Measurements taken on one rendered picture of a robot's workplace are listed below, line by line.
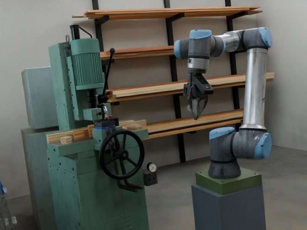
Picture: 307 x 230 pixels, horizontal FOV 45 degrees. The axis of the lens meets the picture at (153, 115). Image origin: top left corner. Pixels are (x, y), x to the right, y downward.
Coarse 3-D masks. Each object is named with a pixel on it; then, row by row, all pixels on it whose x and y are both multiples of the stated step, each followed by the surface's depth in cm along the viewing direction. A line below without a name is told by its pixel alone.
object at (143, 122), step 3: (141, 120) 256; (144, 120) 257; (126, 123) 249; (129, 123) 251; (132, 123) 252; (135, 123) 253; (138, 123) 255; (141, 123) 256; (144, 123) 257; (123, 126) 248; (126, 126) 249; (63, 135) 226; (66, 135) 227; (69, 135) 228; (72, 135) 229; (72, 138) 229
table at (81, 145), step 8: (128, 136) 233; (144, 136) 239; (48, 144) 224; (56, 144) 216; (64, 144) 212; (72, 144) 213; (80, 144) 216; (88, 144) 218; (96, 144) 219; (120, 144) 219; (56, 152) 213; (64, 152) 211; (72, 152) 213
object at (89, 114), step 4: (92, 108) 241; (96, 108) 236; (100, 108) 235; (84, 112) 241; (88, 112) 235; (92, 112) 232; (96, 112) 233; (84, 116) 242; (88, 116) 236; (92, 116) 232; (96, 116) 233; (100, 116) 235
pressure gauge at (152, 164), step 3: (150, 162) 236; (153, 162) 236; (147, 165) 236; (150, 165) 235; (153, 165) 236; (156, 165) 237; (147, 168) 236; (150, 168) 235; (153, 168) 236; (156, 168) 237; (150, 171) 235; (153, 171) 236
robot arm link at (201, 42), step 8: (192, 32) 154; (200, 32) 152; (208, 32) 153; (192, 40) 154; (200, 40) 152; (208, 40) 153; (192, 48) 154; (200, 48) 152; (208, 48) 154; (192, 56) 154; (200, 56) 153; (208, 56) 154
